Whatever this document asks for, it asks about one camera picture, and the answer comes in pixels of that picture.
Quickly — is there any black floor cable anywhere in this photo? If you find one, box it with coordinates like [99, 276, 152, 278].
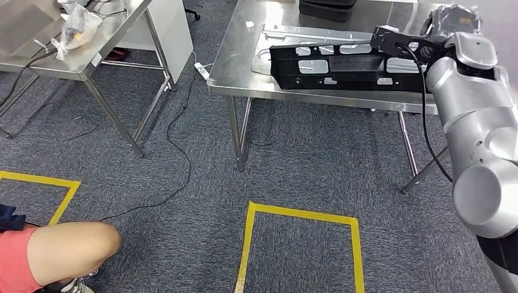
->
[99, 70, 199, 222]

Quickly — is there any crumpled clear plastic bag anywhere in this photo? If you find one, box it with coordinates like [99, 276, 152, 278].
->
[50, 0, 104, 62]

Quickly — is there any stamped sheet metal panel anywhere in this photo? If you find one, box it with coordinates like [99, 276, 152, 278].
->
[250, 23, 406, 76]

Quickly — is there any black zip case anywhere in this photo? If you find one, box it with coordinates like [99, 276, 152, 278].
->
[298, 0, 358, 23]

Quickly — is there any stainless steel side table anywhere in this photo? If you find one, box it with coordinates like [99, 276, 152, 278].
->
[0, 0, 177, 159]

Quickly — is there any red object under table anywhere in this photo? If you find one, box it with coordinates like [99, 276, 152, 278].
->
[106, 48, 133, 62]

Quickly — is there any long black plastic part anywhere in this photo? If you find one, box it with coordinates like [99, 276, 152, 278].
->
[269, 40, 436, 93]

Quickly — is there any person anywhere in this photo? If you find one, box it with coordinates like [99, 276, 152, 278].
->
[0, 204, 122, 293]

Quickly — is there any stainless steel workbench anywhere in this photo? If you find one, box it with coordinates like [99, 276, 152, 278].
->
[207, 0, 518, 195]

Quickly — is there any white cabinet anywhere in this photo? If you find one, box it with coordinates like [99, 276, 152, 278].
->
[108, 0, 194, 85]

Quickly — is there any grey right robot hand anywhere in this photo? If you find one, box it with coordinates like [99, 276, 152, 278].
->
[420, 4, 484, 45]

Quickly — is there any thin black table cable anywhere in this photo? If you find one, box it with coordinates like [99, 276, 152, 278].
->
[0, 46, 59, 110]

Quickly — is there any white power strip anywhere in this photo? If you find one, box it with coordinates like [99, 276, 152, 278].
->
[193, 62, 211, 81]

